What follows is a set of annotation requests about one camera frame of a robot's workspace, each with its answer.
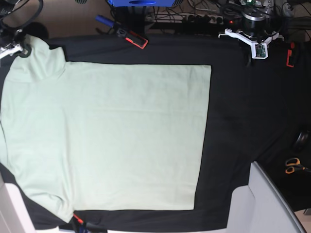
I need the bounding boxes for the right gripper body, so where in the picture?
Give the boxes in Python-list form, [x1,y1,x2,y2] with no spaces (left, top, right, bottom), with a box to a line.
[9,29,25,48]

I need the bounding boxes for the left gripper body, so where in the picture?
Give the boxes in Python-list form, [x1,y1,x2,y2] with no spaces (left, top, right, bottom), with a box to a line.
[242,12,266,38]

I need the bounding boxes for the pale green T-shirt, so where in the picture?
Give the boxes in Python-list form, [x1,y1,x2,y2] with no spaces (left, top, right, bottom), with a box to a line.
[0,36,211,222]

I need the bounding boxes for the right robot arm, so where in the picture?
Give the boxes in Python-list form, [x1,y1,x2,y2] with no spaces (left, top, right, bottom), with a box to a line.
[0,0,44,59]

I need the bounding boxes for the red clamp right edge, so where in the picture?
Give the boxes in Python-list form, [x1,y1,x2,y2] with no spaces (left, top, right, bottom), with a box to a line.
[286,42,295,67]

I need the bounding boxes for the white power strip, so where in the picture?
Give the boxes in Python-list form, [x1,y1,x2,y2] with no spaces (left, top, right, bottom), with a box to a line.
[182,14,224,25]

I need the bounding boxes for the black table cloth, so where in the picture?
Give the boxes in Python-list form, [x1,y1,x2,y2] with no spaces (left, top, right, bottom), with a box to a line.
[0,35,311,233]

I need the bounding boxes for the blue box top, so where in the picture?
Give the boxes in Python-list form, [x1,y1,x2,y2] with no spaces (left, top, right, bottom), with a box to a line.
[108,0,183,7]

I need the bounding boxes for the red black clamp top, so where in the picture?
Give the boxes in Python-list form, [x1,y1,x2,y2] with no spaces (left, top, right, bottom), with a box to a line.
[117,28,148,49]

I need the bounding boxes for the red black clamp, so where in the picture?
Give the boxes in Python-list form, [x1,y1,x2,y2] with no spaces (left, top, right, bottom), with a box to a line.
[71,214,107,233]
[117,28,148,49]

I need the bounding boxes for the black round object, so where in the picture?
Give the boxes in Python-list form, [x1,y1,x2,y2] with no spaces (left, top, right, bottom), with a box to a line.
[292,130,311,152]

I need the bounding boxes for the white furniture left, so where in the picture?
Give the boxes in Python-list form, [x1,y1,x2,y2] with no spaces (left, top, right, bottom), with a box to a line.
[0,176,36,233]

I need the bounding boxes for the grey white furniture right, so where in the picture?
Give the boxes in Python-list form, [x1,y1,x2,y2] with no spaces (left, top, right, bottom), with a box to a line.
[226,162,306,233]

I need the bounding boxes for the red black clamp bottom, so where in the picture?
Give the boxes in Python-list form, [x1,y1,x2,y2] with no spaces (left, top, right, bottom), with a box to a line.
[71,214,107,233]

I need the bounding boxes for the blue handle tool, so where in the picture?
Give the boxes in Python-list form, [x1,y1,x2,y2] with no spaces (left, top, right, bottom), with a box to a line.
[95,15,115,28]

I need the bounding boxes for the orange handled scissors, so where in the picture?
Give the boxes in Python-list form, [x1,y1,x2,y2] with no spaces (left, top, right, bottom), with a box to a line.
[285,157,311,174]

